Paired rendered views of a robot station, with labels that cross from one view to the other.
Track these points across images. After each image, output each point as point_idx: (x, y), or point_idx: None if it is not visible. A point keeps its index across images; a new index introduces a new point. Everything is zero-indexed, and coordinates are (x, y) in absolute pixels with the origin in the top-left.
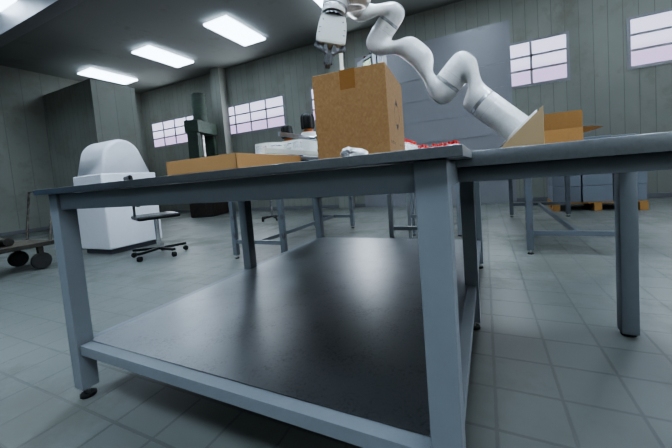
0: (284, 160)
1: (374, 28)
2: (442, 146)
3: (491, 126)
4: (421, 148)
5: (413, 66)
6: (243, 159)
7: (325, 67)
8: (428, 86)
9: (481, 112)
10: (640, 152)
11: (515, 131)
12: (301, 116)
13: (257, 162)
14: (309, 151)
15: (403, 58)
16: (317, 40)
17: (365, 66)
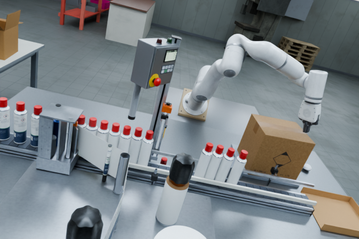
0: (317, 192)
1: (242, 60)
2: (315, 153)
3: (199, 106)
4: (318, 156)
5: (217, 81)
6: (346, 198)
7: (305, 132)
8: (213, 94)
9: (204, 102)
10: None
11: (206, 108)
12: (192, 166)
13: (337, 197)
14: (256, 189)
15: (221, 77)
16: (318, 121)
17: (300, 127)
